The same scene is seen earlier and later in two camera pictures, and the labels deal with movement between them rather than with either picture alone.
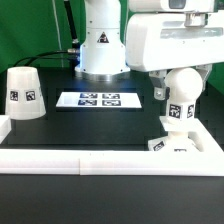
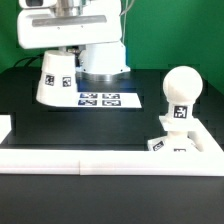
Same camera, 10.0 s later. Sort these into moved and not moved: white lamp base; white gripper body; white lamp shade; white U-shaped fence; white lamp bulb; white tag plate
Moved: white gripper body; white lamp shade
Not moved: white tag plate; white U-shaped fence; white lamp bulb; white lamp base
